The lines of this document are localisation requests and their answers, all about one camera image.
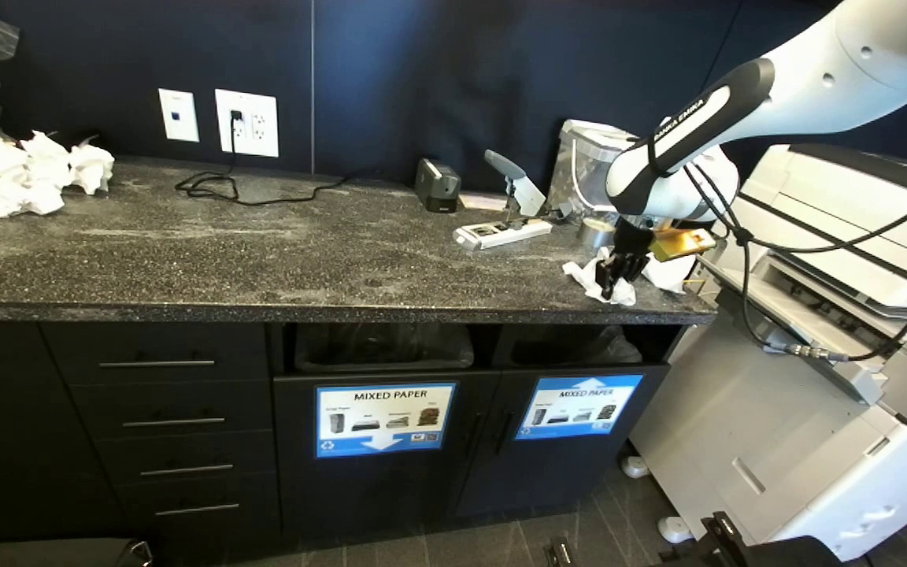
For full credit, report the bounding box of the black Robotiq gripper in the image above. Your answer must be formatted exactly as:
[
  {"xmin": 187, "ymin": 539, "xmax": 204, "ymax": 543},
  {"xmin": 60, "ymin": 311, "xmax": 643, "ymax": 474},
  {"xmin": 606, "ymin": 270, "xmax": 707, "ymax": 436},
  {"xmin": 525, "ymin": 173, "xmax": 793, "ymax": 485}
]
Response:
[{"xmin": 593, "ymin": 210, "xmax": 658, "ymax": 303}]

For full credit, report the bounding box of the white tissue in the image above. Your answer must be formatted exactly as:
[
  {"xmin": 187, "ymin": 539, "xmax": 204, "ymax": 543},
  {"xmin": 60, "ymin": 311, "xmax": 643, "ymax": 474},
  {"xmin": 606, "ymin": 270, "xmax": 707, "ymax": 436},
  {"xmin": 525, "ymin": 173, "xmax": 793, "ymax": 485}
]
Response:
[
  {"xmin": 561, "ymin": 256, "xmax": 643, "ymax": 311},
  {"xmin": 638, "ymin": 249, "xmax": 701, "ymax": 299}
]

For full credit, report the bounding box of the black recycling bin lid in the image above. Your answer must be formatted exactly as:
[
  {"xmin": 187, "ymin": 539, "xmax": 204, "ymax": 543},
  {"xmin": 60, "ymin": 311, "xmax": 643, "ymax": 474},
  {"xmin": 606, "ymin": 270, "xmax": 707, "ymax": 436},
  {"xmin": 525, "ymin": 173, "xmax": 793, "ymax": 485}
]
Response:
[{"xmin": 0, "ymin": 306, "xmax": 687, "ymax": 563}]

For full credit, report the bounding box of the clear plastic bucket white lid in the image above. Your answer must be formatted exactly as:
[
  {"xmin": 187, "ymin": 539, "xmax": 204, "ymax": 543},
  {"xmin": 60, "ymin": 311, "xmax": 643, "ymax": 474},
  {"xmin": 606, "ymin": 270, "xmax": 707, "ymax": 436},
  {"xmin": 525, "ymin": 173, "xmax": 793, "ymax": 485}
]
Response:
[{"xmin": 545, "ymin": 117, "xmax": 637, "ymax": 223}]

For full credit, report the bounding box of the grey white stapler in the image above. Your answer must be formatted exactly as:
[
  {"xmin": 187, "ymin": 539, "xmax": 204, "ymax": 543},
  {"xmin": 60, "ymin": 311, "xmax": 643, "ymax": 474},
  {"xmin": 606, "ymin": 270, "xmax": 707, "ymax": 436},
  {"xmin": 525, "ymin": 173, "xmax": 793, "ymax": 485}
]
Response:
[{"xmin": 449, "ymin": 145, "xmax": 558, "ymax": 253}]

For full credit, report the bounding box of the blue paper label up arrow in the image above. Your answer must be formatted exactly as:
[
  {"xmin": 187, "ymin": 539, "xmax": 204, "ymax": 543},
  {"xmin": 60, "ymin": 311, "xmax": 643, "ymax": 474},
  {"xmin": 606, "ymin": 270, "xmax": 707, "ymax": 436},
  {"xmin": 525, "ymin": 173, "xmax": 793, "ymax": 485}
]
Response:
[{"xmin": 514, "ymin": 371, "xmax": 646, "ymax": 445}]

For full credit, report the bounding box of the small black desk device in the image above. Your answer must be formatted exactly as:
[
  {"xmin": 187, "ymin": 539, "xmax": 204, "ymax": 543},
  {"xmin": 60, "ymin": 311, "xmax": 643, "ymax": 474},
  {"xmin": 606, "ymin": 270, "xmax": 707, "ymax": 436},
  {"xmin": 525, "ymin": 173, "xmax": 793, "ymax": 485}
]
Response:
[{"xmin": 414, "ymin": 154, "xmax": 464, "ymax": 214}]

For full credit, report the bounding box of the large white office printer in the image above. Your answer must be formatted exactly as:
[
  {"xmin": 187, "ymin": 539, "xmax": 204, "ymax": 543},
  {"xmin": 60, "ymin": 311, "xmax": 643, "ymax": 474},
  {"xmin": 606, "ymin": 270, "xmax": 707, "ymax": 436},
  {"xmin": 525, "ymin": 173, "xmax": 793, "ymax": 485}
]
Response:
[{"xmin": 626, "ymin": 141, "xmax": 907, "ymax": 563}]

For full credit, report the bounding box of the blue paper label down arrow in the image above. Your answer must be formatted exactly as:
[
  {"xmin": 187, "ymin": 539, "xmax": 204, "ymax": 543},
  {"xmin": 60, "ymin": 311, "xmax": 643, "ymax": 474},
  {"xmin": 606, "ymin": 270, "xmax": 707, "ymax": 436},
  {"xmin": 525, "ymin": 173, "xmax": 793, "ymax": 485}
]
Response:
[{"xmin": 313, "ymin": 377, "xmax": 456, "ymax": 459}]

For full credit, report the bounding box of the white crumpled paper pile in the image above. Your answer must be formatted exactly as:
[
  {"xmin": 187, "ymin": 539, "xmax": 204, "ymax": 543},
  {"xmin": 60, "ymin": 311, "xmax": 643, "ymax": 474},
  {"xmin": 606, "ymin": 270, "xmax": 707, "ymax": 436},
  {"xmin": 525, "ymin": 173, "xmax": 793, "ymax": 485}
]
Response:
[{"xmin": 0, "ymin": 123, "xmax": 121, "ymax": 238}]

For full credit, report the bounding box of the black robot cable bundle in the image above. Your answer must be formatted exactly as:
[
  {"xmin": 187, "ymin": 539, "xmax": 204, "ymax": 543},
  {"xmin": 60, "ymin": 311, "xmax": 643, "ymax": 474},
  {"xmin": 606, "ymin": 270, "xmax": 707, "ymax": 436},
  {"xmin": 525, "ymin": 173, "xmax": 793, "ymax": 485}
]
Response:
[{"xmin": 678, "ymin": 154, "xmax": 907, "ymax": 365}]

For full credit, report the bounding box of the white wall power outlet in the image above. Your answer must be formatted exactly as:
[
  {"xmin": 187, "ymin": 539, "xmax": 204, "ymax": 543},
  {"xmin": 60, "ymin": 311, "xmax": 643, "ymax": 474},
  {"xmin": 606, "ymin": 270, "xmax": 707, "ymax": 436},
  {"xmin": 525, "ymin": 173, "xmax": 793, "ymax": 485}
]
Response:
[{"xmin": 210, "ymin": 84, "xmax": 284, "ymax": 161}]

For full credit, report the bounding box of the black power cable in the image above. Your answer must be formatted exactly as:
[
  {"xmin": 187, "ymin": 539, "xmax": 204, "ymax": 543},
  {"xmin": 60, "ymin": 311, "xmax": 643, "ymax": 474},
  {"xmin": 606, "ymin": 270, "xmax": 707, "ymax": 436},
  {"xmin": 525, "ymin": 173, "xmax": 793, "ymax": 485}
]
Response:
[{"xmin": 174, "ymin": 108, "xmax": 353, "ymax": 209}]

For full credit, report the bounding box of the silver drawer handle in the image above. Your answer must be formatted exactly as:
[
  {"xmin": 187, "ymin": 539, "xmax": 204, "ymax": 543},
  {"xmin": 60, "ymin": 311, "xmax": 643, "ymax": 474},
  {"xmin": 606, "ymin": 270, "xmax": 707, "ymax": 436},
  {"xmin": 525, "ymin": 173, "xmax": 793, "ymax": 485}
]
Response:
[
  {"xmin": 151, "ymin": 502, "xmax": 242, "ymax": 520},
  {"xmin": 98, "ymin": 355, "xmax": 216, "ymax": 371},
  {"xmin": 121, "ymin": 414, "xmax": 231, "ymax": 433},
  {"xmin": 140, "ymin": 459, "xmax": 235, "ymax": 480}
]

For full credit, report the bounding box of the white wall data plate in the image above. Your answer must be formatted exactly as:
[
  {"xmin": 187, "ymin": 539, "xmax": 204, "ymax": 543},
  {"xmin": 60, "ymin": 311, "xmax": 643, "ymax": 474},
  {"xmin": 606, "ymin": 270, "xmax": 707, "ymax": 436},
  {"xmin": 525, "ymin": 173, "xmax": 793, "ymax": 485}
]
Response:
[{"xmin": 156, "ymin": 84, "xmax": 204, "ymax": 145}]

